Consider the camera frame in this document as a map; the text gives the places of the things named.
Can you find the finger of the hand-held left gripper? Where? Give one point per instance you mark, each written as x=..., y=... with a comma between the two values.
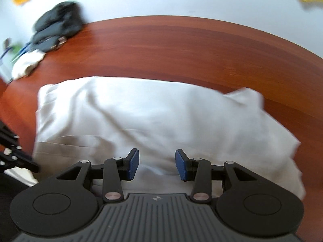
x=15, y=156

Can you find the blue and green rack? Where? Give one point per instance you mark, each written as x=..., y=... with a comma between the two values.
x=17, y=50

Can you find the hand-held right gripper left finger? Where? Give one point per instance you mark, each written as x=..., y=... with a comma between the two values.
x=134, y=165

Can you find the white short-sleeved shirt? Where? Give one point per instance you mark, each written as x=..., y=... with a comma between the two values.
x=151, y=118

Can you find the dark grey clothes pile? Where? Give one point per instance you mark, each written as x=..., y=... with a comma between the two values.
x=59, y=25

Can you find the person's dark clothing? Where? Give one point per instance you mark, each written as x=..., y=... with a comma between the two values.
x=6, y=201

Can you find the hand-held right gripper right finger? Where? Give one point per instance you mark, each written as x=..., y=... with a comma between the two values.
x=180, y=165

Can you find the white folded cloth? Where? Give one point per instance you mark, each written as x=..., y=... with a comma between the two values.
x=27, y=63

